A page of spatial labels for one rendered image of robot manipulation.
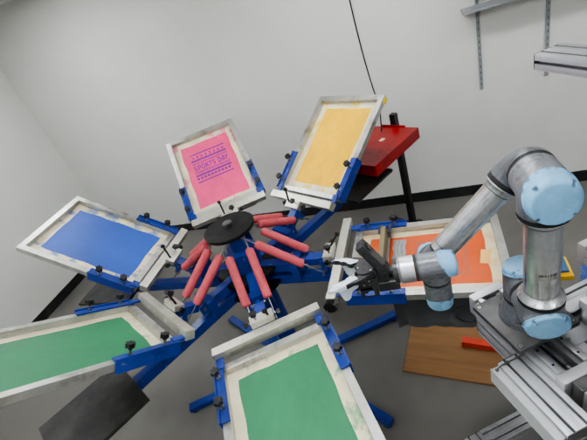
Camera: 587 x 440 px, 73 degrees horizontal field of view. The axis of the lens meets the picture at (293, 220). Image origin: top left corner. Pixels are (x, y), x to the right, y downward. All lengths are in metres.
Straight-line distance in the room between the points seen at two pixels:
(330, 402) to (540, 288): 0.95
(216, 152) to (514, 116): 2.62
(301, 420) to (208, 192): 1.92
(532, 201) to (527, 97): 3.06
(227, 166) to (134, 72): 1.84
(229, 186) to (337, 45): 1.61
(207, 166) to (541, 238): 2.61
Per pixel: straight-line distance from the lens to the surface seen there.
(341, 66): 3.85
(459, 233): 1.22
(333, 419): 1.74
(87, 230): 3.06
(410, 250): 2.30
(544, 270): 1.18
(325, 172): 2.75
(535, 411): 1.47
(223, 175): 3.17
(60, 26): 5.00
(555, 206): 1.03
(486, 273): 2.13
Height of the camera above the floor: 2.44
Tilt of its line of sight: 31 degrees down
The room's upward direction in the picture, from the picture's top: 21 degrees counter-clockwise
